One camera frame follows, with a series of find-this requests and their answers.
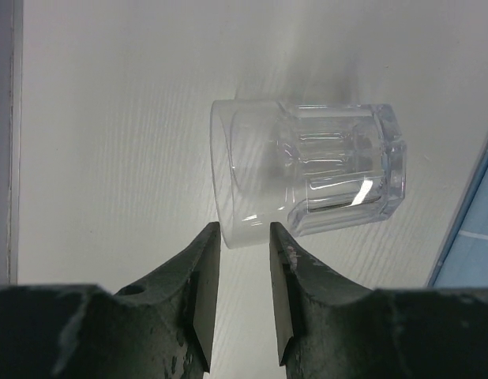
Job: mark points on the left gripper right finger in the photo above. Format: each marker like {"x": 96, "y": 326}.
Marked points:
{"x": 328, "y": 326}

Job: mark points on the left aluminium frame post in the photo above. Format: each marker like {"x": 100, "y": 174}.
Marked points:
{"x": 11, "y": 62}

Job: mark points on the blue checked cloth placemat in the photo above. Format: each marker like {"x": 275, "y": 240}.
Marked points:
{"x": 463, "y": 260}

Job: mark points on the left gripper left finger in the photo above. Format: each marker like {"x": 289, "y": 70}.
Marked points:
{"x": 160, "y": 326}

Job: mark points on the clear plastic cup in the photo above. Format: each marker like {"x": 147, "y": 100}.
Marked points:
{"x": 312, "y": 168}

